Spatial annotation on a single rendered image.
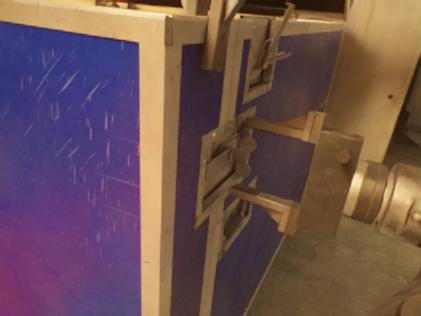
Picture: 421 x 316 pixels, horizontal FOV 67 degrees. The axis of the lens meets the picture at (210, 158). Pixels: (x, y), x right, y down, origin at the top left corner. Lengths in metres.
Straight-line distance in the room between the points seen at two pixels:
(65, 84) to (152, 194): 0.14
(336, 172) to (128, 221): 0.25
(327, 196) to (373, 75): 1.29
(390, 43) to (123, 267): 1.50
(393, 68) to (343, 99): 0.24
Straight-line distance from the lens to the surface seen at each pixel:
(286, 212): 0.46
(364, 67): 1.66
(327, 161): 0.42
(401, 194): 0.41
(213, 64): 0.31
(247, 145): 0.47
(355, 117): 1.71
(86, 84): 0.33
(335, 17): 1.39
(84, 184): 0.39
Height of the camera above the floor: 0.97
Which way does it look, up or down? 25 degrees down
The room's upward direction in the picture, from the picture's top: 5 degrees clockwise
